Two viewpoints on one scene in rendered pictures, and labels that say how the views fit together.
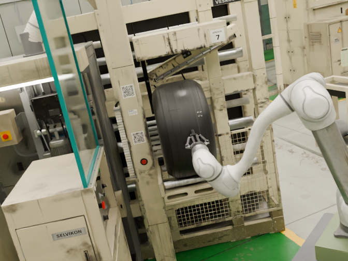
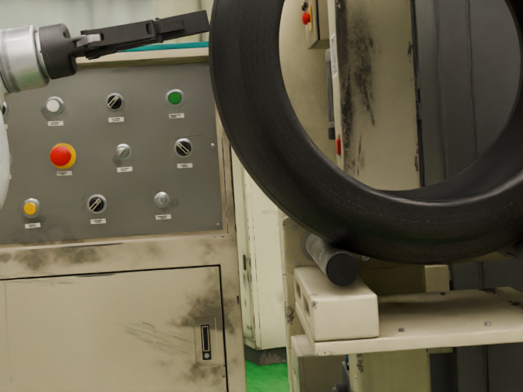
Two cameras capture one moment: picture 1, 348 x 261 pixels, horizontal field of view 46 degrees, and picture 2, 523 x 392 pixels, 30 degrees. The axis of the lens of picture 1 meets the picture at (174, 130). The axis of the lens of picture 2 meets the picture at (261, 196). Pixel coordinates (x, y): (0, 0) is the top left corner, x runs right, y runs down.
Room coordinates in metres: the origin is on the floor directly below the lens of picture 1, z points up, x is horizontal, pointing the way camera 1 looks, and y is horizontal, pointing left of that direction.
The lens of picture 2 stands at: (2.22, -1.50, 1.07)
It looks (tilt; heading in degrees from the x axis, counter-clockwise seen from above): 3 degrees down; 90
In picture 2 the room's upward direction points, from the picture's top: 4 degrees counter-clockwise
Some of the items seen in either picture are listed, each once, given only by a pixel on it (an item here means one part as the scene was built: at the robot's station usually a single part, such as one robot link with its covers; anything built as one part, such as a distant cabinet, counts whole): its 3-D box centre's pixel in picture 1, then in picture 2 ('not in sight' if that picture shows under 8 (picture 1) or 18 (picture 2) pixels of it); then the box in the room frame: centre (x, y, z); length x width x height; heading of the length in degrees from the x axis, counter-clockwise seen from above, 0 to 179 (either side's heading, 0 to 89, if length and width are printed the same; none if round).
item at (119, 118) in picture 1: (126, 143); not in sight; (2.40, 0.30, 1.19); 0.05 x 0.04 x 0.48; 2
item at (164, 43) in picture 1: (179, 40); not in sight; (2.76, -0.15, 1.71); 0.61 x 0.25 x 0.15; 92
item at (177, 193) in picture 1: (191, 189); (331, 297); (2.32, -0.04, 0.84); 0.36 x 0.09 x 0.06; 92
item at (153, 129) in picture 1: (148, 139); not in sight; (2.84, 0.20, 1.05); 0.20 x 0.15 x 0.30; 92
